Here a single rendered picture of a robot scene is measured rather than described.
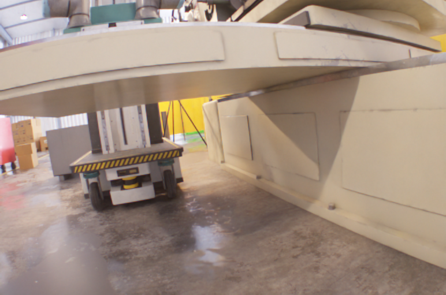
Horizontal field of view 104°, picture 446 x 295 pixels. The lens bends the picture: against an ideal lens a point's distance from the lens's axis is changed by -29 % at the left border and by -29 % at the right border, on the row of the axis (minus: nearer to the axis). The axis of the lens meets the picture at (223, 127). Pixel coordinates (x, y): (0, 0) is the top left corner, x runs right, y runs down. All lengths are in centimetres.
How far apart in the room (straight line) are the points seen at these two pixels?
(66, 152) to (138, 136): 126
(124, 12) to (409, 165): 181
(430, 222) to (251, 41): 74
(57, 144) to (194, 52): 241
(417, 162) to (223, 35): 65
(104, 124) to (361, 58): 152
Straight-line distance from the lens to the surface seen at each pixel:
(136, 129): 176
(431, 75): 76
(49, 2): 173
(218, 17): 157
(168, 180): 150
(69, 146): 278
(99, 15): 185
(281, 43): 64
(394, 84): 81
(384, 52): 101
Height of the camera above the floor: 51
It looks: 4 degrees down
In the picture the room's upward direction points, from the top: 7 degrees counter-clockwise
